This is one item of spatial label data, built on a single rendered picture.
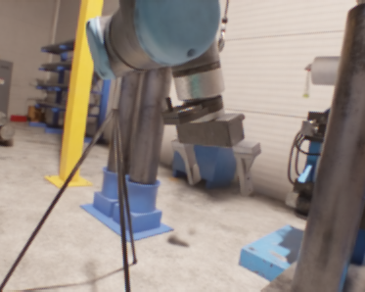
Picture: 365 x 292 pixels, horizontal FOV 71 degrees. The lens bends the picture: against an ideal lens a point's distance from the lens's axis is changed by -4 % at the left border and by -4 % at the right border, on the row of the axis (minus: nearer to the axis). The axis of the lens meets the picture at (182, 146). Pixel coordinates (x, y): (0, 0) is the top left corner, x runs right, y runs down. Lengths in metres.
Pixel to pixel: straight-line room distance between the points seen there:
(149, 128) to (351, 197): 1.31
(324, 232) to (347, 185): 0.22
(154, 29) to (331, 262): 1.22
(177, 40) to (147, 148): 1.69
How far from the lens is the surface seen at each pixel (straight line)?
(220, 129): 0.47
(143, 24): 0.27
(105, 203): 2.29
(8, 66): 10.57
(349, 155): 1.25
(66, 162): 3.07
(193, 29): 0.28
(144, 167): 1.96
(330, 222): 1.29
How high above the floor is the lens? 0.87
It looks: 5 degrees down
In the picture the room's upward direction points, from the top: 9 degrees clockwise
